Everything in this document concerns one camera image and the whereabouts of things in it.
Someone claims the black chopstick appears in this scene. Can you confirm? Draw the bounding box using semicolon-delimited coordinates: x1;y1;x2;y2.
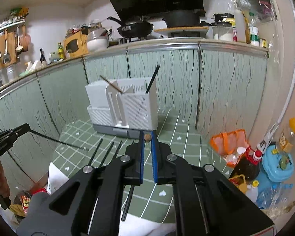
145;65;160;94
29;129;89;151
88;138;103;166
112;140;136;222
99;142;114;168

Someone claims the green checkered table mat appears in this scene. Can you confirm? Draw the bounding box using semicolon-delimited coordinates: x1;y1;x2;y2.
51;108;235;224

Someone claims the white utensil drainer rack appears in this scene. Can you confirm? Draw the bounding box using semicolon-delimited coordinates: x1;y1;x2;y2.
86;77;158;139

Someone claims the orange mesh bag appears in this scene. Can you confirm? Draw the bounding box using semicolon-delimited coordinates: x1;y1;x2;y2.
209;129;250;156

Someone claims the dark sauce bottle red cap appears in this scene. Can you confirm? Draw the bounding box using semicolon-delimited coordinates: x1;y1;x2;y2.
230;147;263;183

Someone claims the hanging metal spatula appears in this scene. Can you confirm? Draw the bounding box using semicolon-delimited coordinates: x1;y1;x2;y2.
3;28;11;65

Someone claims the dark wine bottle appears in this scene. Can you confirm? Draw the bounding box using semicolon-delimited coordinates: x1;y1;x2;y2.
40;48;47;67

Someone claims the black chopstick in rack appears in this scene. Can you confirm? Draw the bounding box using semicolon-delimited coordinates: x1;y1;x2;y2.
145;65;160;94

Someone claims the wooden cutting board hanging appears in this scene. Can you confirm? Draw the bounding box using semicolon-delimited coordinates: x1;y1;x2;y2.
0;31;17;70

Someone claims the brown chopstick in rack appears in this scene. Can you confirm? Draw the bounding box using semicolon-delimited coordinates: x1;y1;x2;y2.
100;75;124;94

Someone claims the green glass bottle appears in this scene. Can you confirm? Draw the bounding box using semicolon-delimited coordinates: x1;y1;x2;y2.
58;42;65;60

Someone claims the blue plastic container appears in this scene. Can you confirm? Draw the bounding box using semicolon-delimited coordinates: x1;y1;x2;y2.
256;144;295;193

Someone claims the yellow toy microwave box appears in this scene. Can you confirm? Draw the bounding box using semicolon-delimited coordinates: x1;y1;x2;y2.
64;31;89;59

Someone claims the white bowl with lid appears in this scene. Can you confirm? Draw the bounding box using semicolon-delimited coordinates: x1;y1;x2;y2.
86;28;109;52

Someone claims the black frying pan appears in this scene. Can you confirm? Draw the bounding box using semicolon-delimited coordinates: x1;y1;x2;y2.
107;17;154;39

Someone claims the round wooden board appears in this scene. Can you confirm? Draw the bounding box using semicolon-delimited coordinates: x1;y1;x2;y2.
153;26;209;35

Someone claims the clear jar with white powder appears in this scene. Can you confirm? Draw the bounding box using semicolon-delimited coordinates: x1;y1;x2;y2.
212;21;233;41

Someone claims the black cooking pot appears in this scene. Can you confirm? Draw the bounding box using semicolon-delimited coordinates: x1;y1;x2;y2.
162;9;206;28

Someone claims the green label bottle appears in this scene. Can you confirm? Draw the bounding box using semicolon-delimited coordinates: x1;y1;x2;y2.
249;12;260;47

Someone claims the white squeeze bottle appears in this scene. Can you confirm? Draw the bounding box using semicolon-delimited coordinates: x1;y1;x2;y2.
234;9;246;43

